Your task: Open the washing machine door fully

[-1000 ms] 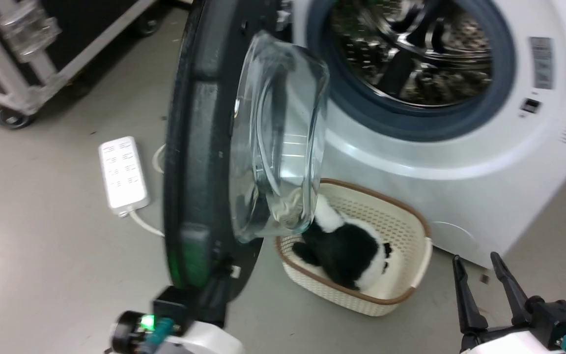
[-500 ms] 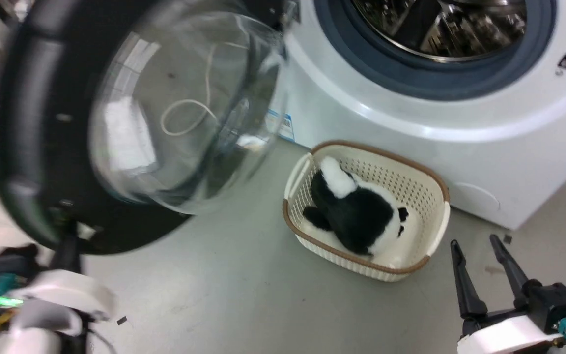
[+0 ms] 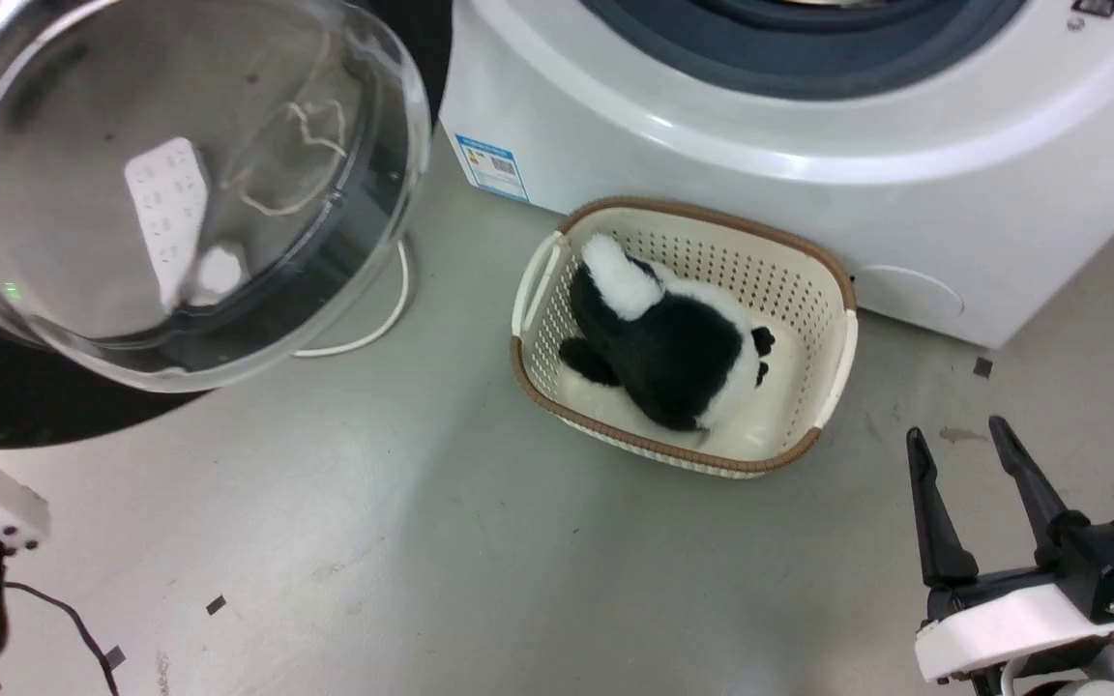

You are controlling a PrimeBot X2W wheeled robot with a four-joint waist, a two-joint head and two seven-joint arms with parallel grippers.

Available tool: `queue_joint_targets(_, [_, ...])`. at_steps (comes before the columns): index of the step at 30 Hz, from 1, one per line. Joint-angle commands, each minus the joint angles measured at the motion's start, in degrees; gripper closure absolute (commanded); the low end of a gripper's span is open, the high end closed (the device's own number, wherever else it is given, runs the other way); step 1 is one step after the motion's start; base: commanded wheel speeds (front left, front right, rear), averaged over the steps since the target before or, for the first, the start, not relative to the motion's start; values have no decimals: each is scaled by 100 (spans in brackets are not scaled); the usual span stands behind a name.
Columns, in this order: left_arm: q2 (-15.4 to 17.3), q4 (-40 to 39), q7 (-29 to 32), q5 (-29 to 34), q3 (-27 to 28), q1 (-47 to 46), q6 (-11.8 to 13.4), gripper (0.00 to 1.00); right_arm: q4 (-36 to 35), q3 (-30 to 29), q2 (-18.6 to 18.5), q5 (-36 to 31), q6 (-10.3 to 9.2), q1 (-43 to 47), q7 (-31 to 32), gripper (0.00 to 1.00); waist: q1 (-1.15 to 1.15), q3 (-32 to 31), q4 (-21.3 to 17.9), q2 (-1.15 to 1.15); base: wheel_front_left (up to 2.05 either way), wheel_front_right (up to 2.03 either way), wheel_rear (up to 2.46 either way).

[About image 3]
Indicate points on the black and white panda plush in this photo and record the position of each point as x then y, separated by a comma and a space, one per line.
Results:
673, 348

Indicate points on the round glass washing machine door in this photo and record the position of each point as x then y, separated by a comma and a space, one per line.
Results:
228, 290

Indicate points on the white power strip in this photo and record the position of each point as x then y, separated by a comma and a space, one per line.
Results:
168, 208

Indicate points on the blue energy label sticker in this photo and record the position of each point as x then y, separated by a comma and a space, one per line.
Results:
491, 167

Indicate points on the small black floor tape piece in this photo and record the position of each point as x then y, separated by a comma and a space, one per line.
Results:
982, 367
216, 605
115, 657

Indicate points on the white power plug adapter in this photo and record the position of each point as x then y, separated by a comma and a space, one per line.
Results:
219, 272

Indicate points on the cream plastic laundry basket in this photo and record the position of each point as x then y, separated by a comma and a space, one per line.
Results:
789, 280

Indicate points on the white front-load washing machine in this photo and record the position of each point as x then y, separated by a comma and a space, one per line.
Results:
692, 145

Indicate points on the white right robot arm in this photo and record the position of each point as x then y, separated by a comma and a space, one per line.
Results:
1089, 677

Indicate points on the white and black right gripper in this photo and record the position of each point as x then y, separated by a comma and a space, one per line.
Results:
1021, 619

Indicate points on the grey rubber drum gasket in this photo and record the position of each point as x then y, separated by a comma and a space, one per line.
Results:
808, 68

